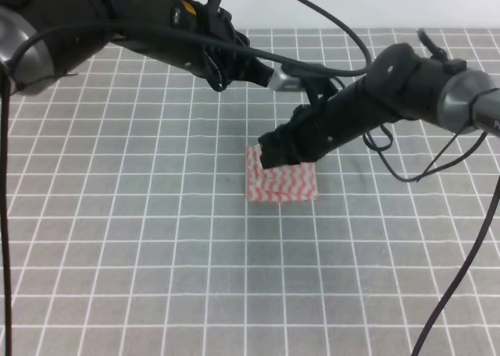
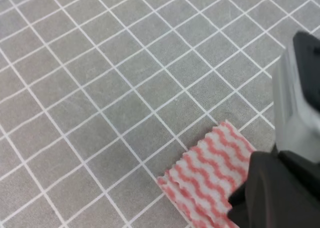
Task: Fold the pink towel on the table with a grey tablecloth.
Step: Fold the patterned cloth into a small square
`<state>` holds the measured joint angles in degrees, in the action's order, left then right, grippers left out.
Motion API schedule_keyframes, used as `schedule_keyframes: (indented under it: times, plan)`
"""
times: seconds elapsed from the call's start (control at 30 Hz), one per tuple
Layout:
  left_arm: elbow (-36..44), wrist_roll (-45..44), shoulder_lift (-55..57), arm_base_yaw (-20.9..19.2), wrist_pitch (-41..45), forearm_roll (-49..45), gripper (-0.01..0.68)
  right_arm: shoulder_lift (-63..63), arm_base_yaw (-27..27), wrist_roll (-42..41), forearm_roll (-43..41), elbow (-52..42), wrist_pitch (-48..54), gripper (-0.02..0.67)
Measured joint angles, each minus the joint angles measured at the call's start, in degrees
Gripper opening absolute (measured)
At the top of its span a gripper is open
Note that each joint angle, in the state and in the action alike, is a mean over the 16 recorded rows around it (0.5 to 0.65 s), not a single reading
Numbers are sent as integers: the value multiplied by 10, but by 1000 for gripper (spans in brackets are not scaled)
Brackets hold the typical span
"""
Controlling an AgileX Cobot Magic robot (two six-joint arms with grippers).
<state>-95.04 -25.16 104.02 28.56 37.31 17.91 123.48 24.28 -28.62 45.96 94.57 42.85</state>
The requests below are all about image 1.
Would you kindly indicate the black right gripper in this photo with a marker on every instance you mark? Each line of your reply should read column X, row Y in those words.
column 315, row 131

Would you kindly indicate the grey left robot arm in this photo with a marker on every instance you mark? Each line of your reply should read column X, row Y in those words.
column 45, row 40

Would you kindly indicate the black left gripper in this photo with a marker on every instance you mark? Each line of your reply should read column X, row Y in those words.
column 218, row 66

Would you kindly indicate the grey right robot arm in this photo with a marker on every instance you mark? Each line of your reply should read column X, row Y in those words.
column 398, row 85

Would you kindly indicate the grey checkered tablecloth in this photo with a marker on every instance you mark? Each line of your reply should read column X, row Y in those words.
column 131, row 234

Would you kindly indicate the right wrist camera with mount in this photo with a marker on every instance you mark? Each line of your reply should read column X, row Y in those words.
column 318, row 88

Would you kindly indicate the pink white wavy striped towel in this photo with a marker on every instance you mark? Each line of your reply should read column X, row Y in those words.
column 281, row 184

